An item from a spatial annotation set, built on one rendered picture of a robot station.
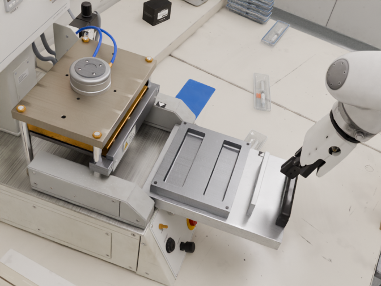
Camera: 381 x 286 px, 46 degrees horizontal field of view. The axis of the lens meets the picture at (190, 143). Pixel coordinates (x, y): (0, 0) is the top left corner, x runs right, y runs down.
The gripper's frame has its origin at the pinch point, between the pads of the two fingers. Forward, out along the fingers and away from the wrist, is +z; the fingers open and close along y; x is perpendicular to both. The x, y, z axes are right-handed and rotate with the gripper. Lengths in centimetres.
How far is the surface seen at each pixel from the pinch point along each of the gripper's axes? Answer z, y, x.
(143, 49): 43, 58, 41
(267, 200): 9.5, -1.9, -1.3
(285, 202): 4.7, -4.4, -2.8
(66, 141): 17.3, -10.3, 39.4
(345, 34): 78, 239, -63
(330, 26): 81, 241, -52
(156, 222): 22.3, -12.2, 15.4
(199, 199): 11.7, -9.5, 11.7
